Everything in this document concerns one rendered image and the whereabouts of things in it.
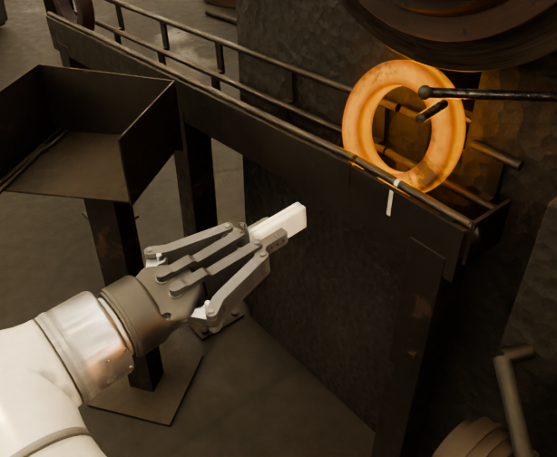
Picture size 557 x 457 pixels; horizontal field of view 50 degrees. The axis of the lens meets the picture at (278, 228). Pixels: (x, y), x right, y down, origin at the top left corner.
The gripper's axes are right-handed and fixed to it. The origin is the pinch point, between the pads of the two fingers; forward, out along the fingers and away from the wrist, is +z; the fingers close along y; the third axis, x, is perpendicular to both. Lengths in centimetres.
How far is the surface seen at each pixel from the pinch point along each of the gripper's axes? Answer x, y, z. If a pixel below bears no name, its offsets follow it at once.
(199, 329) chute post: -75, -52, 11
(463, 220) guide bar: -4.8, 10.1, 20.2
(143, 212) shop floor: -77, -105, 25
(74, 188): -13.8, -42.9, -8.6
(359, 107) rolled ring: 0.0, -11.6, 24.4
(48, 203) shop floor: -75, -129, 3
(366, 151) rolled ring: -5.4, -8.7, 22.9
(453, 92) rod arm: 14.3, 9.4, 15.3
